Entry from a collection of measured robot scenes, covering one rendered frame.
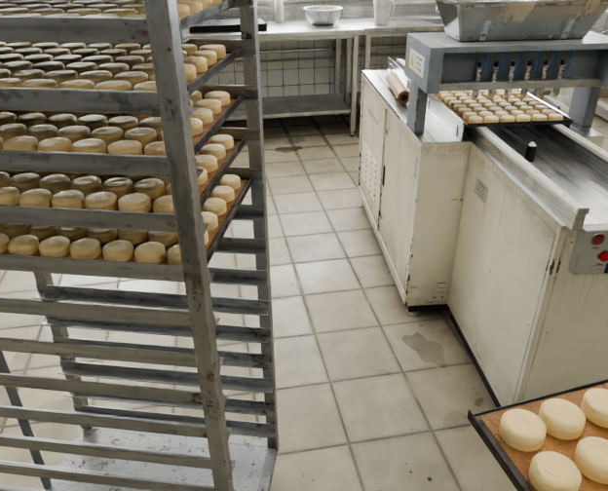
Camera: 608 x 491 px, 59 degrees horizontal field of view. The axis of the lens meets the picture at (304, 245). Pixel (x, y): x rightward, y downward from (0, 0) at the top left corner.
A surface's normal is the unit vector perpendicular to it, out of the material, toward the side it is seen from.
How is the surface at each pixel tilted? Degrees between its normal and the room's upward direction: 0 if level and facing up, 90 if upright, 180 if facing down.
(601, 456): 2
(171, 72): 90
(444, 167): 90
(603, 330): 90
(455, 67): 90
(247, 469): 0
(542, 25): 115
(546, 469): 2
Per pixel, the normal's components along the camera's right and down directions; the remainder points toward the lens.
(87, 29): -0.13, 0.49
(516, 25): 0.07, 0.81
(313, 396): -0.01, -0.87
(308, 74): 0.18, 0.49
